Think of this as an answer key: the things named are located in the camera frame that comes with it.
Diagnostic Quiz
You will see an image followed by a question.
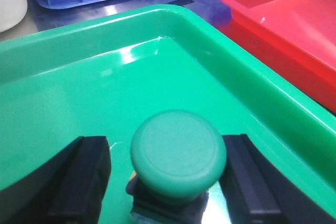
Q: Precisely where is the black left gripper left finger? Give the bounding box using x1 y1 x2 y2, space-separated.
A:
1 136 112 223

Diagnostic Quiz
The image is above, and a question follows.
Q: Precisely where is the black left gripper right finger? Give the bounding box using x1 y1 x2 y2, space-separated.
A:
219 134 335 223

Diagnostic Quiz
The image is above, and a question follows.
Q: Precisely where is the green mushroom push button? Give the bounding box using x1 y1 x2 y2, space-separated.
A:
126 110 230 223

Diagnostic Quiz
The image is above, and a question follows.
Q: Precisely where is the green plastic tray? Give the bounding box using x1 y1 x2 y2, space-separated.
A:
1 5 335 223

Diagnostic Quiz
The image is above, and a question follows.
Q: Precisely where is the red plastic tray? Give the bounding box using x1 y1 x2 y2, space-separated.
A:
221 0 335 111

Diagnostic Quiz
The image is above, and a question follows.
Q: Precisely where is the beige plastic basket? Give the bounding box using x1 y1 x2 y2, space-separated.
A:
1 0 27 32

